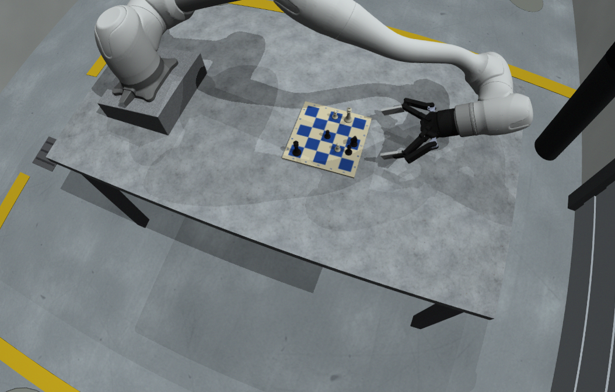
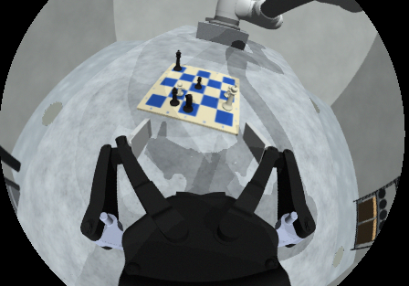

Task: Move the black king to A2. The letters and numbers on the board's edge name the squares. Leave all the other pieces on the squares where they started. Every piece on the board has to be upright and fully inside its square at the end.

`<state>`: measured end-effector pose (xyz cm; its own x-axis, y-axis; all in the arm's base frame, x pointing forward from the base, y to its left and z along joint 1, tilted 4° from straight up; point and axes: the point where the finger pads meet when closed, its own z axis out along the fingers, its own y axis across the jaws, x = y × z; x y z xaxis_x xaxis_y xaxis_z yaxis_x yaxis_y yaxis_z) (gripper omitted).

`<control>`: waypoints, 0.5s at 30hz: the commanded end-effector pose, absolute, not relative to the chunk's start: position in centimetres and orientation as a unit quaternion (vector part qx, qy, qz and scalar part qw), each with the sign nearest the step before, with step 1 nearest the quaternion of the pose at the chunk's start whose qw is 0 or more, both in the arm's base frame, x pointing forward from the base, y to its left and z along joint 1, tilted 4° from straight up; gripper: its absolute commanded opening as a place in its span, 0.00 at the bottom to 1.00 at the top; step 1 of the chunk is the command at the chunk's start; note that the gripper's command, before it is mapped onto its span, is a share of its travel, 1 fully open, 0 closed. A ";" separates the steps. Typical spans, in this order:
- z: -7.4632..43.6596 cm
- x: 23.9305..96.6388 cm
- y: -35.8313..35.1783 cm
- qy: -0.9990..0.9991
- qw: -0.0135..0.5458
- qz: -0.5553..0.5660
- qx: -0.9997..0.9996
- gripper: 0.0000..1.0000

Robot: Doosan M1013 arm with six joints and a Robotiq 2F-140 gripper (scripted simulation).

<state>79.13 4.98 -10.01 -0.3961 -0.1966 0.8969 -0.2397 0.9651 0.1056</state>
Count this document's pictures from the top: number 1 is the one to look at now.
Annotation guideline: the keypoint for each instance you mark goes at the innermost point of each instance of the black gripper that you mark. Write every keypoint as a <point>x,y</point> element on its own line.
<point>445,127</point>

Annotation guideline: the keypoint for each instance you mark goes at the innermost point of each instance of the white chess king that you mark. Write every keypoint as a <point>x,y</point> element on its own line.
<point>348,118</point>

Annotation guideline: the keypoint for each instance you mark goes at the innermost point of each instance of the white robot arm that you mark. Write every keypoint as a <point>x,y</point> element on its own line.
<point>128,37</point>

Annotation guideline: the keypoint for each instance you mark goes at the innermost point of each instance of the blue and cream chessboard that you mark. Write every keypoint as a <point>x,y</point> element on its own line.
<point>316,150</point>

